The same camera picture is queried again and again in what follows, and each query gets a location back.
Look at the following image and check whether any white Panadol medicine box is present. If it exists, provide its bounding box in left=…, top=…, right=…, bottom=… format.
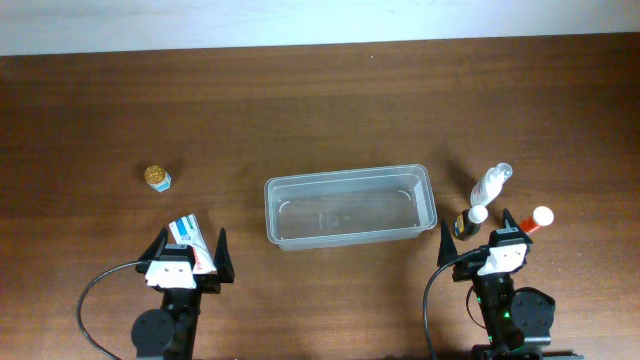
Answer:
left=169, top=214, right=217, bottom=275

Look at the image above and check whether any clear plastic container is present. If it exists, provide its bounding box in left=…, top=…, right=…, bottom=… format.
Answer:
left=264, top=164, right=438, bottom=251

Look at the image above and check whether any black cable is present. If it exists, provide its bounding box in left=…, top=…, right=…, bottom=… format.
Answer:
left=76, top=259, right=151, bottom=360
left=422, top=248, right=489, bottom=360

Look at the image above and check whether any left black cable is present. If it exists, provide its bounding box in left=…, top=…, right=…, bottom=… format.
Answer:
left=76, top=259, right=151, bottom=360

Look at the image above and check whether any orange bottle white cap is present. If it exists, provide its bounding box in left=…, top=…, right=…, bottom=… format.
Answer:
left=520, top=206, right=555, bottom=234

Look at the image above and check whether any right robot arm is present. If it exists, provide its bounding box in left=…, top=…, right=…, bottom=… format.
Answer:
left=423, top=210, right=582, bottom=360

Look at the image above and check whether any right black cable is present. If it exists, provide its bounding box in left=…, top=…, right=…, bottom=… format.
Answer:
left=422, top=248, right=489, bottom=360

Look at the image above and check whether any white spray bottle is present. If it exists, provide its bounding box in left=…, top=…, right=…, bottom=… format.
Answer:
left=470, top=163, right=513, bottom=207

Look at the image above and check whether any dark bottle white cap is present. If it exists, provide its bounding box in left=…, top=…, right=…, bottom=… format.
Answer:
left=454, top=205, right=488, bottom=241

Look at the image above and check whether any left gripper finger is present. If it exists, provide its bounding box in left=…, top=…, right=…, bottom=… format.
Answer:
left=135, top=227, right=168, bottom=274
left=213, top=228, right=235, bottom=283

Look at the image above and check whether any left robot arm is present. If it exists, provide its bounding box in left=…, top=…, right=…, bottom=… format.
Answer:
left=131, top=228, right=235, bottom=359

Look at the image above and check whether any gold lid balm jar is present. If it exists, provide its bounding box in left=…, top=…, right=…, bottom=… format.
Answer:
left=144, top=165, right=172, bottom=192

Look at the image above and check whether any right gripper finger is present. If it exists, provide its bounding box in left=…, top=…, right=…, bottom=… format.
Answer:
left=437, top=220, right=459, bottom=267
left=502, top=208, right=521, bottom=231

